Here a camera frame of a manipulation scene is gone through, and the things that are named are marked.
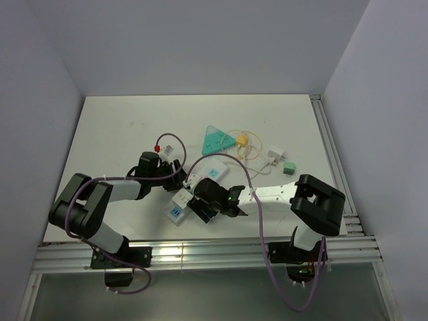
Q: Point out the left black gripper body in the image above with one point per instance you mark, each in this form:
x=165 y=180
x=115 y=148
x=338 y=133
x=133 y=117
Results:
x=164 y=170

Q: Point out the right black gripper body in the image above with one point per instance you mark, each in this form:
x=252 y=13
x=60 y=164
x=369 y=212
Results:
x=218 y=206

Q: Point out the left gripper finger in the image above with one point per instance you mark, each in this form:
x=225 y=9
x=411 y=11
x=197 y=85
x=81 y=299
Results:
x=177 y=167
x=175 y=183

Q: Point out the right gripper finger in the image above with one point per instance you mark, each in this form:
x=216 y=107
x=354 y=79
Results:
x=196 y=205
x=207 y=214

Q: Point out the white colourful power strip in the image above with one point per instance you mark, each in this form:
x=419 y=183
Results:
x=215 y=170

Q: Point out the white cube socket adapter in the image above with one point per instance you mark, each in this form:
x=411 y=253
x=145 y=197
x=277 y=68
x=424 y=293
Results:
x=181 y=198

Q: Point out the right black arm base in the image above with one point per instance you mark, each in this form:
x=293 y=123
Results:
x=300 y=263

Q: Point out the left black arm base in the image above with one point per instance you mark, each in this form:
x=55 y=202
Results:
x=119 y=271

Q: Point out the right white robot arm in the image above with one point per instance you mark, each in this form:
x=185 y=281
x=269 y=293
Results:
x=313 y=208

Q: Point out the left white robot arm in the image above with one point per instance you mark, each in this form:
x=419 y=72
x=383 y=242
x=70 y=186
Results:
x=80 y=208

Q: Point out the teal triangular socket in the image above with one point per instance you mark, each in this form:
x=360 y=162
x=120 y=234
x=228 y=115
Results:
x=216 y=140

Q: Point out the yellow charger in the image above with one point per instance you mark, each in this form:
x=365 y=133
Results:
x=242 y=140

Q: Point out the white charger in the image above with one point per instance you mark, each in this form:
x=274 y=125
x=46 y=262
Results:
x=275 y=154

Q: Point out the green charger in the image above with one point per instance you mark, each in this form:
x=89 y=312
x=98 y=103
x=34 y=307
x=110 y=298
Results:
x=289 y=168

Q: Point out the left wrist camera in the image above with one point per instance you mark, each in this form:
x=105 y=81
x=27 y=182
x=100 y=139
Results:
x=164 y=153

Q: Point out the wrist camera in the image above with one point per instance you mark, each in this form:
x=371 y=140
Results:
x=192 y=181
x=164 y=153

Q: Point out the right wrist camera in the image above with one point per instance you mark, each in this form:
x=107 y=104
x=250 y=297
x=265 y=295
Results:
x=192 y=181

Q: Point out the aluminium front rail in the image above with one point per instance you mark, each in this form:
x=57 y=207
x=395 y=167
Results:
x=62 y=258

